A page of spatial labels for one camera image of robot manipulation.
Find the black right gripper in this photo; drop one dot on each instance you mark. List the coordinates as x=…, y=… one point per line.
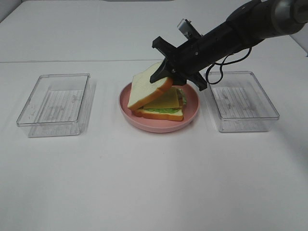
x=177, y=65

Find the white bread slice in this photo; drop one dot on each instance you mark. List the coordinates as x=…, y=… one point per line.
x=173, y=114
x=143, y=92

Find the bacon strip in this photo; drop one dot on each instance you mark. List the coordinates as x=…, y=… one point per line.
x=180, y=98

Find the yellow cheese slice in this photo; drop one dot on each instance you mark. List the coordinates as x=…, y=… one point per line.
x=168, y=100

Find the green lettuce leaf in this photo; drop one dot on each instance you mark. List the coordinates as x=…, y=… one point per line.
x=171, y=102

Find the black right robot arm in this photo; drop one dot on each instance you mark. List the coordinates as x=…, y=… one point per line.
x=246, y=27

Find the pink round plate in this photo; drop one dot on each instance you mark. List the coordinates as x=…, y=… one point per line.
x=190, y=111

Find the clear right plastic tray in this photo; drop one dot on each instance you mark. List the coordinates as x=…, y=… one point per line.
x=238, y=103

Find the clear plastic tray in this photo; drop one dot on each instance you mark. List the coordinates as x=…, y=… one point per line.
x=58, y=105
x=238, y=103

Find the clear left plastic tray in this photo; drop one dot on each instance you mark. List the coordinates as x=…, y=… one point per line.
x=58, y=105

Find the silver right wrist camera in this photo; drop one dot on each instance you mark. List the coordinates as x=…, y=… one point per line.
x=187, y=30

